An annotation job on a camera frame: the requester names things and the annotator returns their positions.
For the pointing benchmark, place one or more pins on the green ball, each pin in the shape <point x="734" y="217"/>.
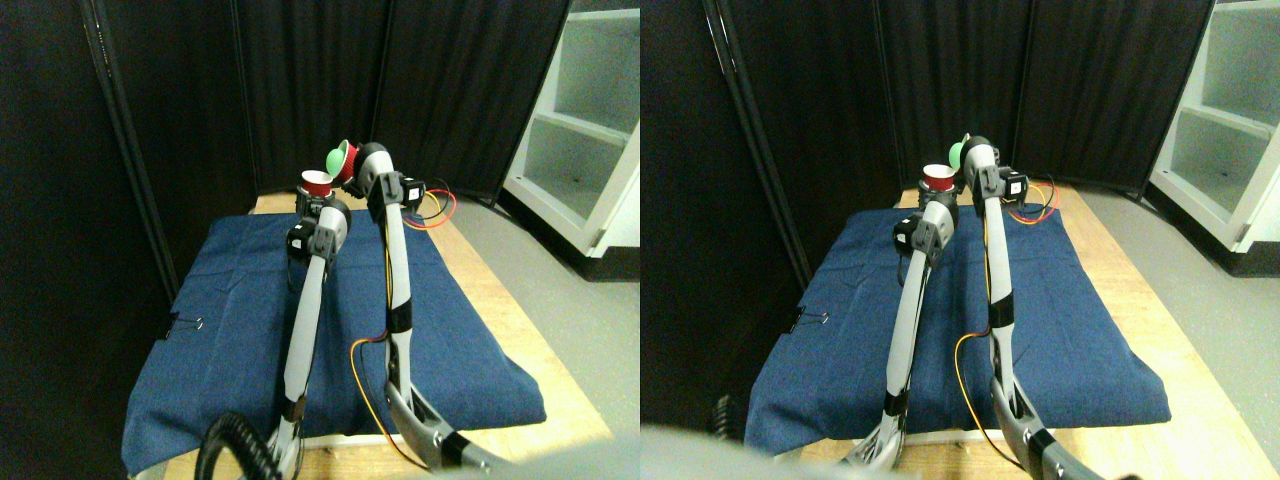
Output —
<point x="335" y="160"/>
<point x="956" y="155"/>

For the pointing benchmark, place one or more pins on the black curtain stand pole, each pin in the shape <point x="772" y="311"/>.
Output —
<point x="757" y="140"/>
<point x="130" y="140"/>

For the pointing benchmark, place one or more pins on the dark blue cloth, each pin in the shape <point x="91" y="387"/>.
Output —
<point x="350" y="300"/>
<point x="960" y="300"/>

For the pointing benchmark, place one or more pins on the white shelf unit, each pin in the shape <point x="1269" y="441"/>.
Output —
<point x="580" y="150"/>
<point x="1215" y="150"/>

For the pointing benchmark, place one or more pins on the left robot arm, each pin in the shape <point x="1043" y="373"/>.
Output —
<point x="914" y="330"/>
<point x="305" y="330"/>

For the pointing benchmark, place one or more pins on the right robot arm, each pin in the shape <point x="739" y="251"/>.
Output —
<point x="998" y="260"/>
<point x="398" y="260"/>

